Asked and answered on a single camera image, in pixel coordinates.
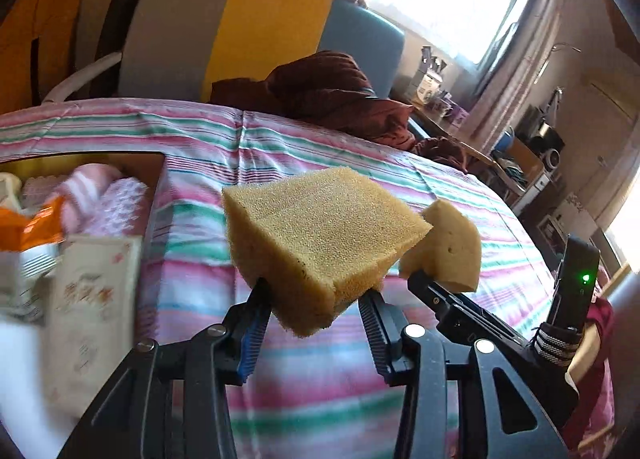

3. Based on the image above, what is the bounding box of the maroon blanket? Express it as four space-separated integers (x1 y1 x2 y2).
210 52 416 150

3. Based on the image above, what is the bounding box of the orange white snack packet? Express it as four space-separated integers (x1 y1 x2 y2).
0 194 66 320

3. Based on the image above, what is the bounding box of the wooden desk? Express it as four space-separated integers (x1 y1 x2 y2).
410 104 494 161

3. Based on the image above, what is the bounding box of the tan cardboard box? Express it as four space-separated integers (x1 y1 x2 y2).
0 316 83 455

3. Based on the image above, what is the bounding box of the small yellow sponge with holes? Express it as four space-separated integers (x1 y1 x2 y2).
398 199 482 293

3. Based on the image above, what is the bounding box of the white floral patterned box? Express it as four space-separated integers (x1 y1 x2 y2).
42 234 143 415

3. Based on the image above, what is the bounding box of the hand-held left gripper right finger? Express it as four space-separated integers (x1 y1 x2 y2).
357 289 571 459

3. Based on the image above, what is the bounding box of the large yellow sponge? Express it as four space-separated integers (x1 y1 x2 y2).
221 168 435 338

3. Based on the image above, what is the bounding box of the side window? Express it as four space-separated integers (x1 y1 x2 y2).
600 174 640 275

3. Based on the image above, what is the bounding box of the striped bed sheet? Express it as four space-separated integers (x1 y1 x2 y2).
0 96 616 459

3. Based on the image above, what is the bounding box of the white box with sachets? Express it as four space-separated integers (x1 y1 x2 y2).
415 46 446 101

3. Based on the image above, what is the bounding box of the orange wooden wardrobe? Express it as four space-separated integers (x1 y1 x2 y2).
0 0 101 110

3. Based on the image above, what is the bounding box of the printed white mug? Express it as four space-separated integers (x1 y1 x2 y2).
432 94 454 121

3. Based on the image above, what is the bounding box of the pink towel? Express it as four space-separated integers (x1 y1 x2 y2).
52 163 123 235

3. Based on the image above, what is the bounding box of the black white striped strap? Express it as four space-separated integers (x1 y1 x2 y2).
532 323 585 368

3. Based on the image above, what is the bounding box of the pink striped curtain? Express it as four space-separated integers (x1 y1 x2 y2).
470 0 566 150

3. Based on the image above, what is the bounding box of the grey yellow blue headboard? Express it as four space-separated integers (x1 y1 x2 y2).
117 0 406 100

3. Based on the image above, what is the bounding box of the white curved tube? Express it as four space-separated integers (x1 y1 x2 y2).
45 52 123 103

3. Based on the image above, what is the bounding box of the pink red cloth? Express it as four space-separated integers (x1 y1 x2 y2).
575 296 617 440

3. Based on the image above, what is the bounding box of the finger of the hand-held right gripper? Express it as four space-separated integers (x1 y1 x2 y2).
407 270 531 355

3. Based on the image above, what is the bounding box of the maroon cloth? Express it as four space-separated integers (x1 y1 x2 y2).
415 136 471 173

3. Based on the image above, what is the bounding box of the white cabinet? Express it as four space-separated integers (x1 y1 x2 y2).
510 173 552 216

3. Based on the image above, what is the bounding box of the pink perforated plastic cup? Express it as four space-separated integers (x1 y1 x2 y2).
97 178 153 240

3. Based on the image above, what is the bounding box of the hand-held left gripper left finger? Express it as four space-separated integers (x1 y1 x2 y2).
56 279 275 459

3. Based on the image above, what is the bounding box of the dark red box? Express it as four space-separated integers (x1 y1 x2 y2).
0 152 168 290

